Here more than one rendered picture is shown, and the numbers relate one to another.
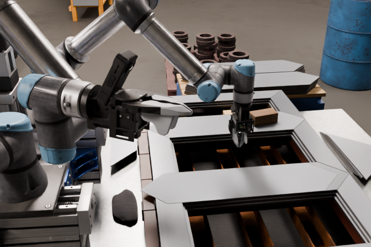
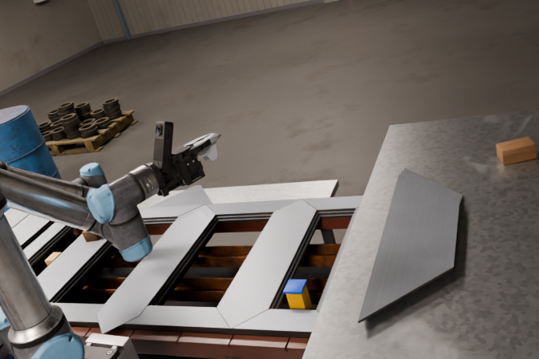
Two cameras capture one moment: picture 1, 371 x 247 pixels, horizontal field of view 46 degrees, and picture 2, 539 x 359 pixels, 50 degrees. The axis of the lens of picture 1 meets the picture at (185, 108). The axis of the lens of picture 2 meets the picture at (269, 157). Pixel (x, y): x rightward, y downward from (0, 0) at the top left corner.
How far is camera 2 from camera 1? 1.10 m
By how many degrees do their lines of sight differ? 51
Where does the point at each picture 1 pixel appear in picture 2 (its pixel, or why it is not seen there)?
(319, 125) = not seen: hidden behind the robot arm
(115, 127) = (189, 175)
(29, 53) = (46, 197)
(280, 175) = (173, 239)
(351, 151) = (179, 201)
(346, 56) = not seen: hidden behind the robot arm
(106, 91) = (168, 155)
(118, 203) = not seen: outside the picture
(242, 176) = (152, 261)
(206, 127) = (62, 272)
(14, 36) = (26, 191)
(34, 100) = (120, 203)
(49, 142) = (141, 234)
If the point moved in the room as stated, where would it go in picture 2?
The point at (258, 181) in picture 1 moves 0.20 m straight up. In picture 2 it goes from (168, 253) to (150, 208)
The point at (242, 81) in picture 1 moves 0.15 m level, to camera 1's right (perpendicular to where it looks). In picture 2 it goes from (100, 182) to (127, 162)
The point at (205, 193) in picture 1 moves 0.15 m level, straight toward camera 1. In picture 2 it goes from (151, 288) to (183, 294)
